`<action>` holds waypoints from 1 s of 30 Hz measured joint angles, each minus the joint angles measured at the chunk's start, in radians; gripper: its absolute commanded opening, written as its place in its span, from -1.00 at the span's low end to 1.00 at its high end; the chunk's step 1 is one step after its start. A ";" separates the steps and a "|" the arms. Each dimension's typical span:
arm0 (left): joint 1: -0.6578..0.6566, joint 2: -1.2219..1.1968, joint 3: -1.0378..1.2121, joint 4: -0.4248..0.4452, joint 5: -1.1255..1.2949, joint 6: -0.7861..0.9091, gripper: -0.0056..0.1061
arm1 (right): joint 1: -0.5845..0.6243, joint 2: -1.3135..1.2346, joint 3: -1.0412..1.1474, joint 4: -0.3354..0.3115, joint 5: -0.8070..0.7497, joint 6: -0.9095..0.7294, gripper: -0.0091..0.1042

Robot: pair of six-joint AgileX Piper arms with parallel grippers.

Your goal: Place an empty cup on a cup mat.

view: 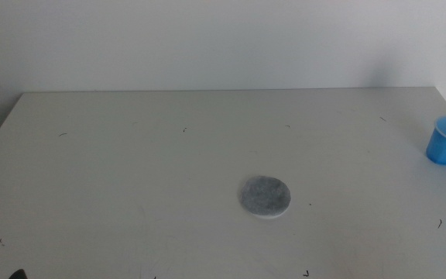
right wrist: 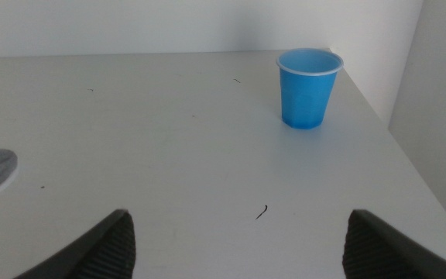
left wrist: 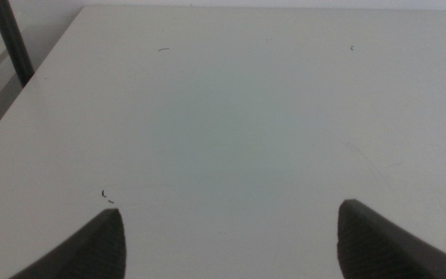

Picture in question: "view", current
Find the round grey cup mat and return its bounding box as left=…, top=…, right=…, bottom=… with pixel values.
left=239, top=175, right=292, bottom=220

